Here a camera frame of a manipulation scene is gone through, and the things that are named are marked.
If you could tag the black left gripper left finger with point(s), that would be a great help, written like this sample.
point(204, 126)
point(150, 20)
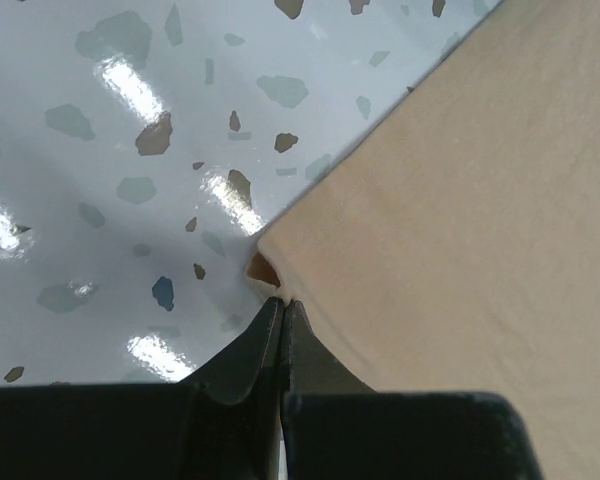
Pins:
point(216, 423)

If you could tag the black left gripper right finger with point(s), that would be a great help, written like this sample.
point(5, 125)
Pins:
point(336, 427)

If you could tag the beige t shirt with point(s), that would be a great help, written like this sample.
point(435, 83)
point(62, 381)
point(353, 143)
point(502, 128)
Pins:
point(458, 247)

